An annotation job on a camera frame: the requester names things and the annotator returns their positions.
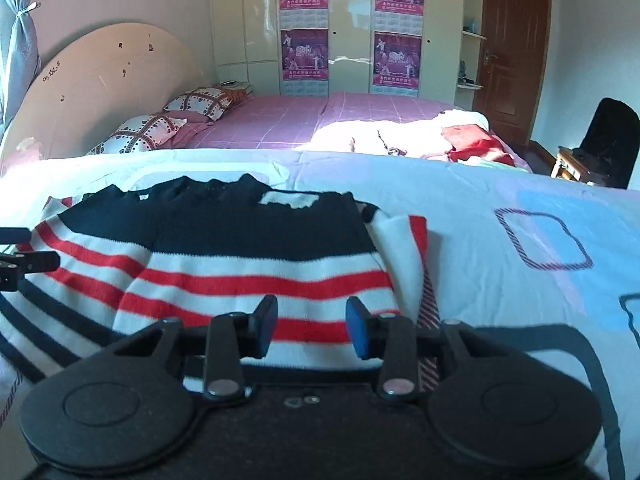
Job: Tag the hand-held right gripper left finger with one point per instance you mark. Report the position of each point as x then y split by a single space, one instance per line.
267 325

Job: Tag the blue patterned blanket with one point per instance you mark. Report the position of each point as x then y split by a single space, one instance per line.
500 285

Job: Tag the beige wooden headboard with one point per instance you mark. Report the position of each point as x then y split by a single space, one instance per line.
100 85

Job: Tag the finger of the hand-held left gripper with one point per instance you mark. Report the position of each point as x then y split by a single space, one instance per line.
15 235
35 261

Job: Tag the brown wooden door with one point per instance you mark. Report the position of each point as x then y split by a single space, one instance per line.
510 50

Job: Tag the heart print pillow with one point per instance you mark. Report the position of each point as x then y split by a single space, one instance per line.
202 102
140 132

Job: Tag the corner shelf unit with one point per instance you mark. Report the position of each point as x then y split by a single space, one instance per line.
472 35

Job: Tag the black chair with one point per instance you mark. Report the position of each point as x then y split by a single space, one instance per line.
612 135

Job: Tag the pink bed sheet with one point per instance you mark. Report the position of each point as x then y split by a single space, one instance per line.
280 120

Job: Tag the blue curtain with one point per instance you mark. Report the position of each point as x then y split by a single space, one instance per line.
17 50

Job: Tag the small wooden table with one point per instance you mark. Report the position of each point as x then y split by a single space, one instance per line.
575 162

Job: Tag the red cloth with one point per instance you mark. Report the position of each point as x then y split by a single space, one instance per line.
475 147

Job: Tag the white cloth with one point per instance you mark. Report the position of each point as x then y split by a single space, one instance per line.
350 140

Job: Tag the striped knit sweater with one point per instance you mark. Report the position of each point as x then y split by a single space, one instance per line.
225 270

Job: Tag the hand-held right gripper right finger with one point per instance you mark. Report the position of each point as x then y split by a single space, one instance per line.
357 327

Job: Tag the cream glossy wardrobe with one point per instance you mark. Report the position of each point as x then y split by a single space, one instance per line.
350 10

